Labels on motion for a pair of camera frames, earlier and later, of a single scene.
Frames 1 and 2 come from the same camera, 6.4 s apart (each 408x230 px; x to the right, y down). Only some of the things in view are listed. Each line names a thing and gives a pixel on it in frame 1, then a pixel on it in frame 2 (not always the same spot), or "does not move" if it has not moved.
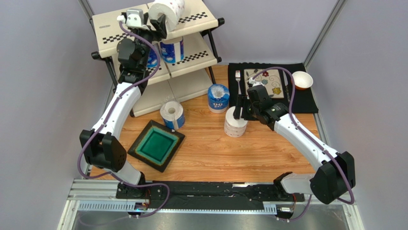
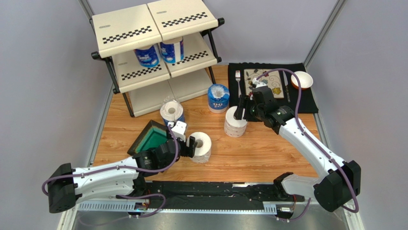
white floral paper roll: (173, 9) -> (203, 143)
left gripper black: (160, 27) -> (188, 151)
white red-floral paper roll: (234, 128) does not move
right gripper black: (243, 107) does not move
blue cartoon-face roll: (218, 97) does not move
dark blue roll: (152, 59) does not move
